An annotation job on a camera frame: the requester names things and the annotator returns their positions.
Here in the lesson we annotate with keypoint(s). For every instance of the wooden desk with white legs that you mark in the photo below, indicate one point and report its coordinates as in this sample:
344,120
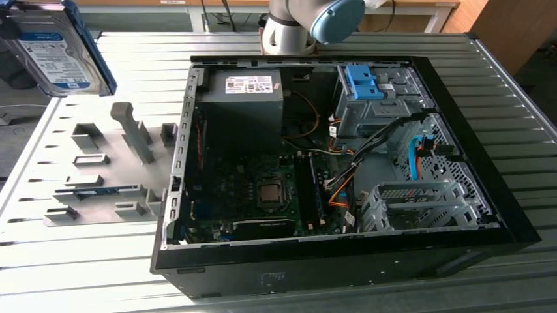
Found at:
416,3

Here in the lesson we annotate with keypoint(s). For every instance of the black graphics card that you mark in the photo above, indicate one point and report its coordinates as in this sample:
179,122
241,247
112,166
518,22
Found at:
264,228

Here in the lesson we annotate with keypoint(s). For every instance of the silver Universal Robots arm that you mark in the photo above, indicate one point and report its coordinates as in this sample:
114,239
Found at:
284,39

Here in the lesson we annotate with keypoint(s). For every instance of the black RAM slot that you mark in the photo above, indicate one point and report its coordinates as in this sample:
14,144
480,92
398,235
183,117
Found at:
303,195

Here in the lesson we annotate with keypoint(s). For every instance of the CPU socket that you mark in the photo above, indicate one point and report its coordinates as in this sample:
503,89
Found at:
269,192

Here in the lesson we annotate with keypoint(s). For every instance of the blue plastic drive latch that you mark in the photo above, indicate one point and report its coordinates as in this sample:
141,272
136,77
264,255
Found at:
364,88

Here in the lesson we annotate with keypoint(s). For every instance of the grey metal drive cage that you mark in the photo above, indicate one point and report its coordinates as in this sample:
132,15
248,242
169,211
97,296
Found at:
378,114

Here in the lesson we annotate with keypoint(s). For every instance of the grey power supply unit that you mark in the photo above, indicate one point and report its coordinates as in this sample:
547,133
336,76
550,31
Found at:
243,94

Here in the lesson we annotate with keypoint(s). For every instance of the black open PC case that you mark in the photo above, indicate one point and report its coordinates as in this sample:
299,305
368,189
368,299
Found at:
347,270

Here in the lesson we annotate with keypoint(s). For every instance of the grey metal disk bay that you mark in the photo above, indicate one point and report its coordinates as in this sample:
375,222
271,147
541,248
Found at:
434,200

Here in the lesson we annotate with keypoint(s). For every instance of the green motherboard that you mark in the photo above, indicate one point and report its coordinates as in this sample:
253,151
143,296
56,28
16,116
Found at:
288,195

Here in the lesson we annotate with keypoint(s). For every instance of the black RAM stick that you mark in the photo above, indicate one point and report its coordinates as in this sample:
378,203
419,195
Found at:
316,192

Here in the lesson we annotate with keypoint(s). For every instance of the black mesh wastebasket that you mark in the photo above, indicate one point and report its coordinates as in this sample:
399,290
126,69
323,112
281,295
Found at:
17,78

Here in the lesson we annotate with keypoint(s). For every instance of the blue RAM stick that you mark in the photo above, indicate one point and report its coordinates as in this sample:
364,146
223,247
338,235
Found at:
94,191

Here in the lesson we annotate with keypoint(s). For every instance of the grey parts rack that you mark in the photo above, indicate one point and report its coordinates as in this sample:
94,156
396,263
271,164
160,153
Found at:
112,172

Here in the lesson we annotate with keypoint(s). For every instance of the hard disk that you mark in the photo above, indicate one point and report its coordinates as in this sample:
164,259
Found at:
56,55

